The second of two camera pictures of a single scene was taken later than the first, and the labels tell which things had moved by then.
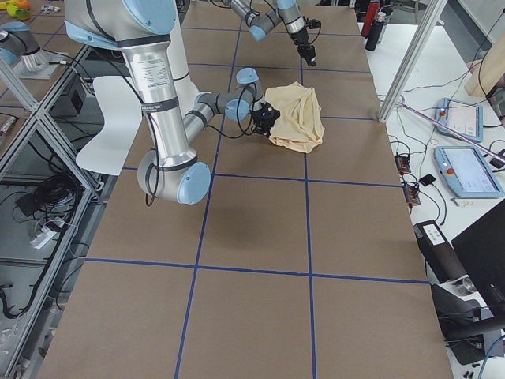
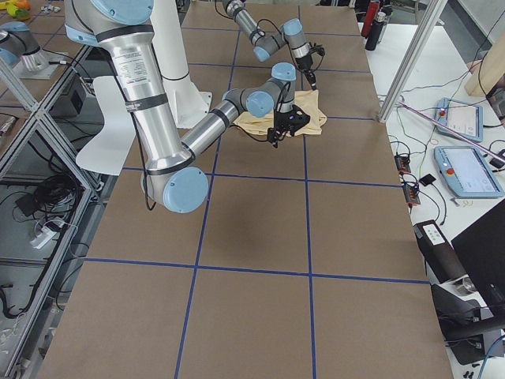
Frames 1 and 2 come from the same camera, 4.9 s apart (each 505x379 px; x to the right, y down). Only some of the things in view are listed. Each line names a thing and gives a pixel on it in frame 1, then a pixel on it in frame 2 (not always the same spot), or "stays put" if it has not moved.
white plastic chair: (122, 111) stays put
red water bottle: (370, 18) stays put
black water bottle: (375, 31) stays put
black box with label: (442, 260) stays put
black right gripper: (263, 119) → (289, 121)
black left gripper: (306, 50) → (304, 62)
